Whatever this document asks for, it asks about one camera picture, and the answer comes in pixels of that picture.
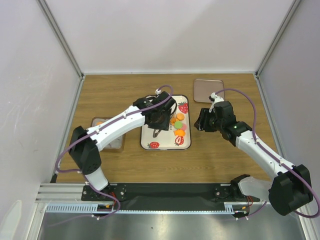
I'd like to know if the right aluminium frame post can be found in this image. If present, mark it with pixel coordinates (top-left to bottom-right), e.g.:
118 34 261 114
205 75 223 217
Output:
254 0 302 78

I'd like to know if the white strawberry tray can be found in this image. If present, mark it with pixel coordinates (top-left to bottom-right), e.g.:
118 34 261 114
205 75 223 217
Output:
140 94 192 151

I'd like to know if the pink round cookie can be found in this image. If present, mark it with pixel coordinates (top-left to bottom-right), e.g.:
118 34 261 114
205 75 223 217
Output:
181 124 187 131

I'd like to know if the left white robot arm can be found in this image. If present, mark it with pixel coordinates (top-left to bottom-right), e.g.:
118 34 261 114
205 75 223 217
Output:
68 91 177 200

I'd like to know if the aluminium frame post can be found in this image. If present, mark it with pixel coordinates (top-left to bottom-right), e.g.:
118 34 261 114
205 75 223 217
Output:
36 0 84 80
254 0 302 78

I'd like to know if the brown round cookie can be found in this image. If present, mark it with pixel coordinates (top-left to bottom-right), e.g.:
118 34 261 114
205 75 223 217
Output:
170 117 177 125

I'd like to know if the brown tin lid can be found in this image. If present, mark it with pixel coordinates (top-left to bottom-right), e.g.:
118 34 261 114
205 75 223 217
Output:
193 79 225 103

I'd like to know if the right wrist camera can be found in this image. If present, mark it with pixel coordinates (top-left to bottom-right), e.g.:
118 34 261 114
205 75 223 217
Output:
209 92 225 113

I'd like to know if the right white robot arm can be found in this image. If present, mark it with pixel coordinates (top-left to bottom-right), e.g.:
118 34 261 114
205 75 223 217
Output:
194 101 314 216

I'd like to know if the orange fish cookie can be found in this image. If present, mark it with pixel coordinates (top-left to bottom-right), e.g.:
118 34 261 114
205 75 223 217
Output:
173 129 186 137

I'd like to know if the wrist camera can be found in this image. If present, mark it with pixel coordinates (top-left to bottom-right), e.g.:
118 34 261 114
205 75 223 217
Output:
209 92 225 113
145 95 156 101

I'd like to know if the left aluminium frame post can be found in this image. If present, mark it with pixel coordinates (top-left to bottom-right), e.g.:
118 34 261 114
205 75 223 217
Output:
36 0 84 80

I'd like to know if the green round cookie right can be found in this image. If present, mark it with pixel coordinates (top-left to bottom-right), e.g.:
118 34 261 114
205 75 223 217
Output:
174 121 183 130

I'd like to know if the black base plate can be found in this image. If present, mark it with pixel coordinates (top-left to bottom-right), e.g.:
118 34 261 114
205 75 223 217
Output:
81 182 253 212

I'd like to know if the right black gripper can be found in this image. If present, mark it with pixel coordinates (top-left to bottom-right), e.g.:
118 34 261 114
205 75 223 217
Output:
193 107 224 133

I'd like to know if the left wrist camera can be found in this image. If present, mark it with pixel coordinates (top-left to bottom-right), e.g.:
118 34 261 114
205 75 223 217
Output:
145 95 156 101

